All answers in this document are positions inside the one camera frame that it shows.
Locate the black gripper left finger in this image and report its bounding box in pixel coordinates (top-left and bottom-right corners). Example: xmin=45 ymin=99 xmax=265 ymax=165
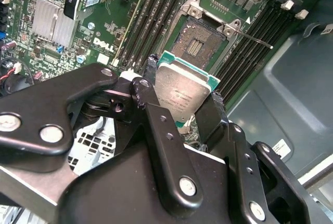
xmin=0 ymin=54 xmax=204 ymax=219

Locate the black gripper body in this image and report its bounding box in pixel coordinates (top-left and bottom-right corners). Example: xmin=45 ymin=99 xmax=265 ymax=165
xmin=58 ymin=140 xmax=235 ymax=224

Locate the silver green CPU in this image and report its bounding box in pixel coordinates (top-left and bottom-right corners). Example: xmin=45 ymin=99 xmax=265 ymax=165
xmin=155 ymin=50 xmax=221 ymax=134

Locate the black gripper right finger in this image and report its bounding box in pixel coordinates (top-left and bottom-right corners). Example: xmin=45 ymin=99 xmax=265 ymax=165
xmin=195 ymin=93 xmax=312 ymax=224

